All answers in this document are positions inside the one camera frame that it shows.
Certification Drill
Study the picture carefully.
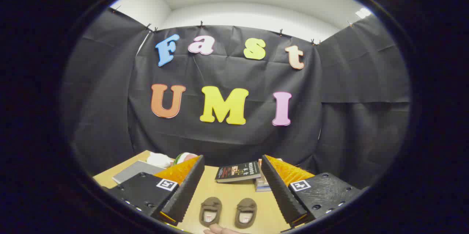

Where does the grey fabric storage box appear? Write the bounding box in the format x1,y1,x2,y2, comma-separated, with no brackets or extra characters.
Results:
112,160,165,185

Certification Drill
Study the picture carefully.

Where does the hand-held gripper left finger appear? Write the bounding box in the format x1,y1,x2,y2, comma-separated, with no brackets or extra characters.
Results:
106,155,205,226

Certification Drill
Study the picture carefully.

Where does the white plush toy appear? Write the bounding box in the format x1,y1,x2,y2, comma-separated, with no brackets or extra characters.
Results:
147,152,174,168

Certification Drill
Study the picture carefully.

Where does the beige cover book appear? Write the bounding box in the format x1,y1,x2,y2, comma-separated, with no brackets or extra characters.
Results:
258,158,270,181

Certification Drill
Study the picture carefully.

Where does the brown fuzzy shoe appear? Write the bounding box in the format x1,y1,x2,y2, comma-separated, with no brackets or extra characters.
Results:
234,198,258,229
199,197,222,227

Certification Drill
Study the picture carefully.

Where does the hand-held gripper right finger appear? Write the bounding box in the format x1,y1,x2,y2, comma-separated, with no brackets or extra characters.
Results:
261,154,364,228

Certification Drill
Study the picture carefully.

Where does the black cover book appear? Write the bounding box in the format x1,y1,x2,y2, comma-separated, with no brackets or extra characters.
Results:
215,161,261,183

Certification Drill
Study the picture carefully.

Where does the watermelon slice plush toy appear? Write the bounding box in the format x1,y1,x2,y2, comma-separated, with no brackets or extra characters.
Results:
173,152,198,165

